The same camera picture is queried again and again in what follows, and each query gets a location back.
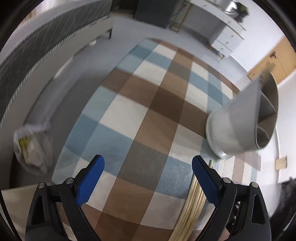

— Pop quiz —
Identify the checkered tablecloth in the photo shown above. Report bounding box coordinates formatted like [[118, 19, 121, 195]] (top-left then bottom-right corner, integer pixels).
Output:
[[52, 38, 264, 241]]

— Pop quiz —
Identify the wooden door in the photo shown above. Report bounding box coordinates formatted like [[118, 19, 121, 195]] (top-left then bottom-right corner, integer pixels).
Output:
[[247, 36, 296, 85]]

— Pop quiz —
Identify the bundle of wooden chopsticks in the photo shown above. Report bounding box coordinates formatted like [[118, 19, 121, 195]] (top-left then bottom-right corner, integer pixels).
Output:
[[170, 159, 214, 241]]

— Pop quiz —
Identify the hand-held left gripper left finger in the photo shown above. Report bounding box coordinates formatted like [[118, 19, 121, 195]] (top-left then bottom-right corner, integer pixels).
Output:
[[25, 155, 105, 241]]

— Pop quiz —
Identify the grey quilted bed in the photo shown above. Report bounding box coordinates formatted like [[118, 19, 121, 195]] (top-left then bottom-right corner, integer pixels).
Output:
[[0, 0, 114, 193]]

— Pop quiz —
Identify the gold frame stool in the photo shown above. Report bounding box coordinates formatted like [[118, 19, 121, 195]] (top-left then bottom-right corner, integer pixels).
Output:
[[170, 2, 192, 33]]

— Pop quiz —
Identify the beige cloth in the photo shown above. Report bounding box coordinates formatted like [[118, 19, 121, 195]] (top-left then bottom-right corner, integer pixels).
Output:
[[0, 185, 70, 241]]

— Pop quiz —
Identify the white dressing desk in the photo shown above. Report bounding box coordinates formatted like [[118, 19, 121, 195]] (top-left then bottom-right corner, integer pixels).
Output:
[[185, 0, 245, 58]]

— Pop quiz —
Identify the dark wardrobe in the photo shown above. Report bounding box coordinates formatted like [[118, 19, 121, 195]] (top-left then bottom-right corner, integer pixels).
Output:
[[134, 0, 176, 29]]

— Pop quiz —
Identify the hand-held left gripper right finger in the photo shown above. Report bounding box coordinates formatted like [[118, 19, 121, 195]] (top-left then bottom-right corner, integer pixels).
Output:
[[191, 155, 271, 241]]

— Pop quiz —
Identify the metal utensil holder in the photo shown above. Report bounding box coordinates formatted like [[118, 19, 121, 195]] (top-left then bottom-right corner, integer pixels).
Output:
[[205, 70, 279, 160]]

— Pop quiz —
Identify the round mirror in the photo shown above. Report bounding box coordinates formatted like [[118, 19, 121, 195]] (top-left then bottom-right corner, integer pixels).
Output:
[[217, 0, 238, 14]]

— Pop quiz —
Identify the beige paper roll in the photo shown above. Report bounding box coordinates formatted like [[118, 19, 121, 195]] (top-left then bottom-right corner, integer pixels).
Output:
[[275, 156, 288, 171]]

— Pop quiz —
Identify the clear plastic bag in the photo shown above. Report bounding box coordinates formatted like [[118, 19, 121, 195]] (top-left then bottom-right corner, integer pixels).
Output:
[[13, 120, 52, 174]]

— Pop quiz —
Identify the potted green plant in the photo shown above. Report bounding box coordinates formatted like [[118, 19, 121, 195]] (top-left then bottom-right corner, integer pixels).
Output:
[[236, 2, 249, 22]]

